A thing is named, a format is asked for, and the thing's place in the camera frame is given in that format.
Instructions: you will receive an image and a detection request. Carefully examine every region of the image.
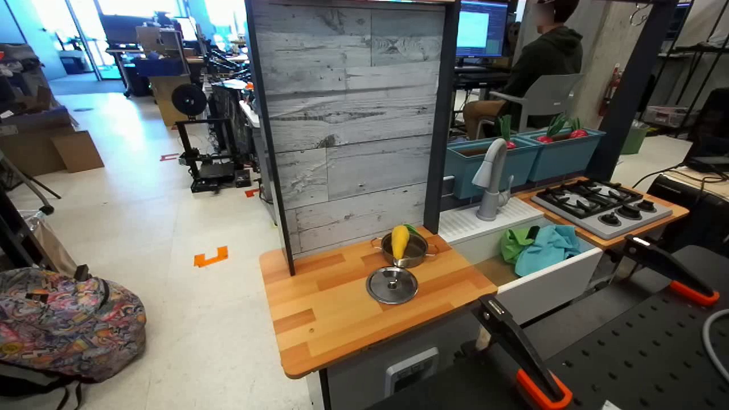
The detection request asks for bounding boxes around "white toy sink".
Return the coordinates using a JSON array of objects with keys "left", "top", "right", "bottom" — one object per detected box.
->
[{"left": 441, "top": 198, "right": 601, "bottom": 324}]

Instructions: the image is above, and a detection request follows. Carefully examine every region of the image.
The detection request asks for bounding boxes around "green cloth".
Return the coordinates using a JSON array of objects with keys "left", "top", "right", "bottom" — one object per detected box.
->
[{"left": 500, "top": 225, "right": 538, "bottom": 263}]

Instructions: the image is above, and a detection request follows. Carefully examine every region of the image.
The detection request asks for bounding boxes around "colourful backpack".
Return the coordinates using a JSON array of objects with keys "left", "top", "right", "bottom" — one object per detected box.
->
[{"left": 0, "top": 267, "right": 146, "bottom": 382}]

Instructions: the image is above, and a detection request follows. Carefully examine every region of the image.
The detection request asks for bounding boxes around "black orange clamp right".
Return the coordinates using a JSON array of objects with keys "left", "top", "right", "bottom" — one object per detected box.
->
[{"left": 625, "top": 234, "right": 721, "bottom": 307}]

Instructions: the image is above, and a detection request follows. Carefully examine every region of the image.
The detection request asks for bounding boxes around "small metal pot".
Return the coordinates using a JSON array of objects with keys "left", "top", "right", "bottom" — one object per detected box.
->
[{"left": 380, "top": 234, "right": 429, "bottom": 269}]

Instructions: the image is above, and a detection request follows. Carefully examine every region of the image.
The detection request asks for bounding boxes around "toy stove top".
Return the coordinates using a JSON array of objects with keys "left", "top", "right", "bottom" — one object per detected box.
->
[{"left": 534, "top": 180, "right": 673, "bottom": 238}]

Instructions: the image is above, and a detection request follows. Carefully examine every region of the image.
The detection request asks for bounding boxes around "blue cloth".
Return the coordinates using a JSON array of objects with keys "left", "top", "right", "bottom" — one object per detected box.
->
[{"left": 515, "top": 222, "right": 585, "bottom": 276}]

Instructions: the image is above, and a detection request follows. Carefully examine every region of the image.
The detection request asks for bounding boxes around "computer monitor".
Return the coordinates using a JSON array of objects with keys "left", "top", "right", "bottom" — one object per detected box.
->
[{"left": 456, "top": 0, "right": 509, "bottom": 58}]

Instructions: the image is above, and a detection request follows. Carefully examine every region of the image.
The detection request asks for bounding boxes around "black 3d printer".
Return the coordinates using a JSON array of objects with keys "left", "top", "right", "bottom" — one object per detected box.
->
[{"left": 172, "top": 85, "right": 251, "bottom": 193}]

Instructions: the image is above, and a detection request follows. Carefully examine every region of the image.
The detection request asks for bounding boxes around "metal pot lid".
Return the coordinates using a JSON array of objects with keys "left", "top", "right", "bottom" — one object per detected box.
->
[{"left": 368, "top": 267, "right": 420, "bottom": 304}]

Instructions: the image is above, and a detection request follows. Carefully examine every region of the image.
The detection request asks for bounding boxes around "grey wood backsplash panel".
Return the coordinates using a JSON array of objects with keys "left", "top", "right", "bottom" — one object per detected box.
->
[{"left": 247, "top": 0, "right": 458, "bottom": 263}]

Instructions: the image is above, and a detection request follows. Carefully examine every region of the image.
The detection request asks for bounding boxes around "seated person in black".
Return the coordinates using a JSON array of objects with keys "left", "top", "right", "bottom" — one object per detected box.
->
[{"left": 462, "top": 0, "right": 585, "bottom": 137}]

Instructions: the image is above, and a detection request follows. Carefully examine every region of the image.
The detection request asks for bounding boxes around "yellow toy corn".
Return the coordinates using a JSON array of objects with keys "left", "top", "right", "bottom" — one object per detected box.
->
[{"left": 392, "top": 225, "right": 411, "bottom": 259}]

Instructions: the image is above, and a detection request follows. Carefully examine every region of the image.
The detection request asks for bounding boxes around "cardboard box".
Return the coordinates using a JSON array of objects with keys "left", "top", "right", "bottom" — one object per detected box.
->
[{"left": 0, "top": 128, "right": 106, "bottom": 175}]

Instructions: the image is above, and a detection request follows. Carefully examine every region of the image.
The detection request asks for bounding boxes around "white chair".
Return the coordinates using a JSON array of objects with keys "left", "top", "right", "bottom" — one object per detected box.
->
[{"left": 493, "top": 73, "right": 581, "bottom": 130}]

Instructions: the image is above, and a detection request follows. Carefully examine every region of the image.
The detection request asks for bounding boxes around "blue plastic bin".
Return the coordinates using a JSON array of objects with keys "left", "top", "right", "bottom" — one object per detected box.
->
[{"left": 444, "top": 130, "right": 601, "bottom": 203}]

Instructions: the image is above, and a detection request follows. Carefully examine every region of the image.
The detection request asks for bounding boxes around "wooden counter top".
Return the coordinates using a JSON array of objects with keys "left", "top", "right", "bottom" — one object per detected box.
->
[{"left": 260, "top": 227, "right": 498, "bottom": 377}]

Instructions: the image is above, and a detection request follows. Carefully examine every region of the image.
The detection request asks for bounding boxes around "black perforated table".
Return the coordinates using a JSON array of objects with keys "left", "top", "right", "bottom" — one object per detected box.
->
[{"left": 372, "top": 246, "right": 729, "bottom": 410}]

